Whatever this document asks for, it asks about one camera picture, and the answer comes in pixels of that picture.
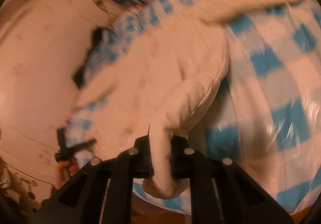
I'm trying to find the white quilted padded coat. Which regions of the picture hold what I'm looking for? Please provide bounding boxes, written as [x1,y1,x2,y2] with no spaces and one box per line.
[76,0,298,199]

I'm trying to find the person's left hand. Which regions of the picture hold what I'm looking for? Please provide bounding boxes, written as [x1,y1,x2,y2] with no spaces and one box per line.
[54,158,79,190]

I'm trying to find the black clothes at bed head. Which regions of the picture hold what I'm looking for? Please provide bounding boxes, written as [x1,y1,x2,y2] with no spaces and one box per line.
[72,26,105,89]

